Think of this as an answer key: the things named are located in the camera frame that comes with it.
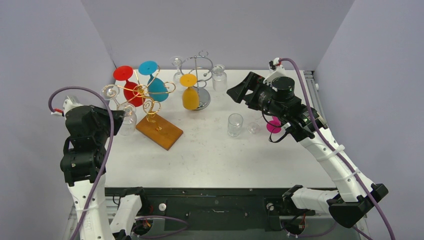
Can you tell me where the yellow wine glass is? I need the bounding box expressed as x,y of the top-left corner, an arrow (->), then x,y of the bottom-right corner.
179,73 -> 200,110

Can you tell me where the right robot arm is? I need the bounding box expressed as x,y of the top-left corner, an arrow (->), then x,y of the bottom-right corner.
226,72 -> 389,228

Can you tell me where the clear ribbed glass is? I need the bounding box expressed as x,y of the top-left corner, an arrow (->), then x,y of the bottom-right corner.
211,64 -> 227,92

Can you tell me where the gold wire glass rack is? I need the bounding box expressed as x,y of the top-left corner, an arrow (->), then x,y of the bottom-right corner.
115,67 -> 183,151

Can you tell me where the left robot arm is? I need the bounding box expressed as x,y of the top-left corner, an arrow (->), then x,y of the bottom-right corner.
60,105 -> 149,240

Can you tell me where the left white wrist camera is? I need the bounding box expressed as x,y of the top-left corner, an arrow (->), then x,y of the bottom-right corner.
50,95 -> 82,117

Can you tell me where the red wine glass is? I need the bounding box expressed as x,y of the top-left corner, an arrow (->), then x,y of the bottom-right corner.
113,65 -> 144,107

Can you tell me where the blue wine glass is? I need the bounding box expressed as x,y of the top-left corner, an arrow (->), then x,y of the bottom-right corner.
138,60 -> 169,102

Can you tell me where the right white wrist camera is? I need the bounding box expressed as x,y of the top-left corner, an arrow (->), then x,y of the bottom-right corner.
263,57 -> 287,85

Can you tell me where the chrome wire glass rack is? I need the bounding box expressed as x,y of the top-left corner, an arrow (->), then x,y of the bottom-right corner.
181,50 -> 213,111

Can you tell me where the pink wine glass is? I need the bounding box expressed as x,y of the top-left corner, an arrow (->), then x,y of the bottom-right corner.
266,116 -> 282,134

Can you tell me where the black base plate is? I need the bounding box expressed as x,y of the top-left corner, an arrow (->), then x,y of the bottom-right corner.
104,187 -> 339,232

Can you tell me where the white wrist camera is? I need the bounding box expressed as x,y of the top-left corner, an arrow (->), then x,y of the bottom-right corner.
50,95 -> 82,117
263,57 -> 287,85

